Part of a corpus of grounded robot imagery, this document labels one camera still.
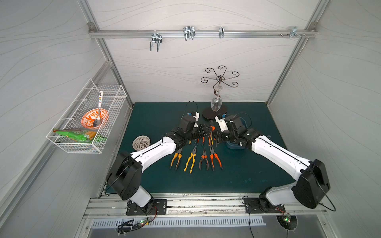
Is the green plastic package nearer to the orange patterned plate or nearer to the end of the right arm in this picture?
the orange patterned plate

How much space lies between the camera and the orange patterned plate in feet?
2.16

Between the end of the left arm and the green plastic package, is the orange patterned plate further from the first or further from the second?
the end of the left arm

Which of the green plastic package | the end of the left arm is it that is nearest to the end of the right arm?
the end of the left arm
